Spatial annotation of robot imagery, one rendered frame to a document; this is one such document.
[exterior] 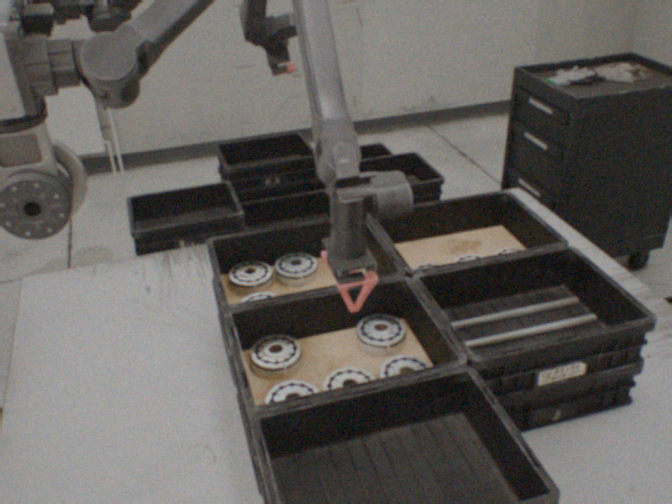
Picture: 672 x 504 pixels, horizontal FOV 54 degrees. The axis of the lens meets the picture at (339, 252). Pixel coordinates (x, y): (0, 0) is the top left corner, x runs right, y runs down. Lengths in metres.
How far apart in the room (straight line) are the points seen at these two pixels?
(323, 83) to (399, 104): 3.67
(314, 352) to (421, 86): 3.55
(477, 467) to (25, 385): 1.01
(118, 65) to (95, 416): 0.79
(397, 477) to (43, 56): 0.84
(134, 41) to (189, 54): 3.22
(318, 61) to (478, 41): 3.82
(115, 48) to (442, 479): 0.84
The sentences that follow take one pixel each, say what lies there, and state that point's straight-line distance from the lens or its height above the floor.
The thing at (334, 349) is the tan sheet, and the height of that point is 0.83.
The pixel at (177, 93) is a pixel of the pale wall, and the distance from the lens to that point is 4.33.
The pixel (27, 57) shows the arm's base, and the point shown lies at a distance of 1.08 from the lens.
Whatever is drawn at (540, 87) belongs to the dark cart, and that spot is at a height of 0.87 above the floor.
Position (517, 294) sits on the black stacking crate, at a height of 0.83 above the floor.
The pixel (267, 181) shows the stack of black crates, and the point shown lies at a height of 0.51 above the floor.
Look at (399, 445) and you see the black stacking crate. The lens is 1.21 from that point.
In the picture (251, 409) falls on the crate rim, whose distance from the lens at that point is 1.14.
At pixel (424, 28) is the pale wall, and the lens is 4.67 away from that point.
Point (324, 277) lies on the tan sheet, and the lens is 1.61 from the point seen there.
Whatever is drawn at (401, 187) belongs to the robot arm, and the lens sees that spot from 1.05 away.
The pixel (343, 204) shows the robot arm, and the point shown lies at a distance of 1.01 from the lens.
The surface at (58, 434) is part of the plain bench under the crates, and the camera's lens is 1.53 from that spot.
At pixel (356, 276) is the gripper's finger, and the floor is 1.13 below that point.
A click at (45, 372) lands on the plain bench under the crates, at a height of 0.70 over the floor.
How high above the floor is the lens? 1.72
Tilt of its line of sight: 32 degrees down
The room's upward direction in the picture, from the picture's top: 2 degrees counter-clockwise
